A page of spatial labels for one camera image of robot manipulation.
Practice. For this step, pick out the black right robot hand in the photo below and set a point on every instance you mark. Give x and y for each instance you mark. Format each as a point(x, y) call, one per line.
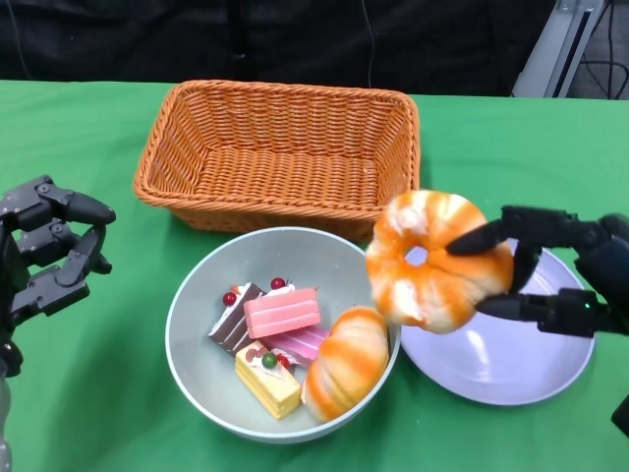
point(580, 314)

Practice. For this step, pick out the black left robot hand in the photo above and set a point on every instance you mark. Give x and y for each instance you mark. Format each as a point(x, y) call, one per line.
point(44, 292)

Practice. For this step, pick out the orange striped bread roll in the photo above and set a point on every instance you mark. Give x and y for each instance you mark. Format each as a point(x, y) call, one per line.
point(344, 364)
point(442, 290)

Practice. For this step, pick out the pale green bowl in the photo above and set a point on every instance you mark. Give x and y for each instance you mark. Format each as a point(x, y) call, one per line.
point(206, 388)

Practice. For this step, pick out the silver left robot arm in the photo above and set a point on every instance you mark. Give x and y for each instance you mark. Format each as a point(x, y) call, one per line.
point(3, 423)

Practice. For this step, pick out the lavender plate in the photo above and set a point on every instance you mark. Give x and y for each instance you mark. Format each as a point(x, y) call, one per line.
point(516, 369)

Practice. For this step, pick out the brown chocolate cake slice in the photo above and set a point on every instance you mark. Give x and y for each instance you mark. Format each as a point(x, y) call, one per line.
point(233, 327)

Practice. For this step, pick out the light pink cake slice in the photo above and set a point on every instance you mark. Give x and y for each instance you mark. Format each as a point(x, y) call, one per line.
point(282, 314)

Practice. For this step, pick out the yellow cake slice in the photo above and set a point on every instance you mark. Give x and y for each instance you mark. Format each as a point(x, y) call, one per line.
point(270, 393)

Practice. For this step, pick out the magenta layered cake slice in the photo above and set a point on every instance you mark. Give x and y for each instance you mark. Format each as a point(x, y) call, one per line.
point(304, 344)

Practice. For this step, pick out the orange wicker basket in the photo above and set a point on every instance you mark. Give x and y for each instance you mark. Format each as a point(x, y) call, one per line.
point(295, 128)

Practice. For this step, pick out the grey metal stand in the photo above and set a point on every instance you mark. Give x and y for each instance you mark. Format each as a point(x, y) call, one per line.
point(565, 49)

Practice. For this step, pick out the black backdrop cloth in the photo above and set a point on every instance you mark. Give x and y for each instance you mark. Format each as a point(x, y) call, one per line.
point(147, 39)

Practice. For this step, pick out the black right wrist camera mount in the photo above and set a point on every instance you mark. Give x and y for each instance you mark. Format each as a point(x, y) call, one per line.
point(621, 420)

